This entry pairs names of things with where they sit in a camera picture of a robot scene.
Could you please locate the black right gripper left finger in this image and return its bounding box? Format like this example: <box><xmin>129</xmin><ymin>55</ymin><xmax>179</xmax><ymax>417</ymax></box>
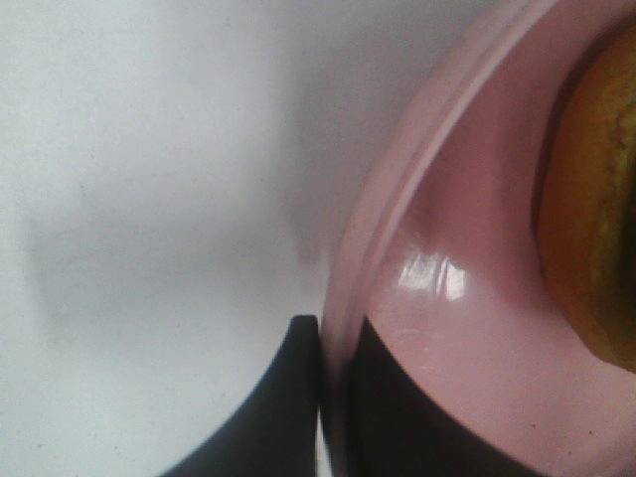
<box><xmin>166</xmin><ymin>315</ymin><xmax>319</xmax><ymax>476</ymax></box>

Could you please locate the pink round plate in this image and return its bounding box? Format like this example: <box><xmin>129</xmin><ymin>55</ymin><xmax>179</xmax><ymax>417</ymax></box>
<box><xmin>322</xmin><ymin>1</ymin><xmax>635</xmax><ymax>476</ymax></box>

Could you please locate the burger with lettuce and tomato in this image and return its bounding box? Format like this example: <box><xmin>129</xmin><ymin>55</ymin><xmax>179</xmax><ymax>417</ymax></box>
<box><xmin>537</xmin><ymin>26</ymin><xmax>635</xmax><ymax>372</ymax></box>

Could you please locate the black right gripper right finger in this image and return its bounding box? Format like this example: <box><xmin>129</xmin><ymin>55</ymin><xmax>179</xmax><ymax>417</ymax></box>
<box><xmin>347</xmin><ymin>322</ymin><xmax>437</xmax><ymax>476</ymax></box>

